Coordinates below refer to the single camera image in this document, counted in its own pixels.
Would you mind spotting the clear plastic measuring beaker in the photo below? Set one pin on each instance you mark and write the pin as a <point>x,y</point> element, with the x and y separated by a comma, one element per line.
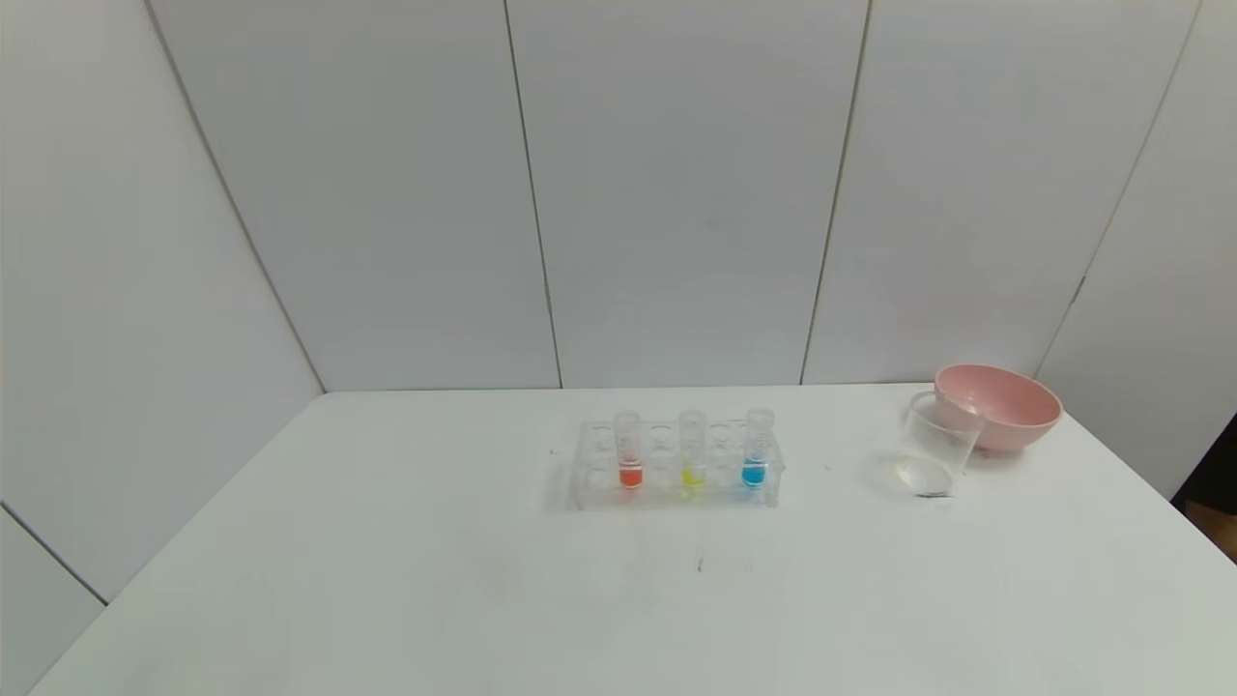
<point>928,474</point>

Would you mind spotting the test tube with yellow pigment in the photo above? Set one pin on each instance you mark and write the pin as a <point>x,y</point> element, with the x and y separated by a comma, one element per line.
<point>692,476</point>

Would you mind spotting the test tube with red pigment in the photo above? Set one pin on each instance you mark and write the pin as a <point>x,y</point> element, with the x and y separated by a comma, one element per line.
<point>630,476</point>

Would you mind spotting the clear acrylic test tube rack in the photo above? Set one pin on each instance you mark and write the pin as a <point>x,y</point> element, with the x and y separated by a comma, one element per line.
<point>618,498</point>

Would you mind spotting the test tube with blue pigment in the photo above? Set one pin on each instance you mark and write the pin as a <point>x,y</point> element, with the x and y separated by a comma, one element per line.
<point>755,475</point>

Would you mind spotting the pink bowl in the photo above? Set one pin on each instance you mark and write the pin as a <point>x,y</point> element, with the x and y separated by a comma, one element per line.
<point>1005,406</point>

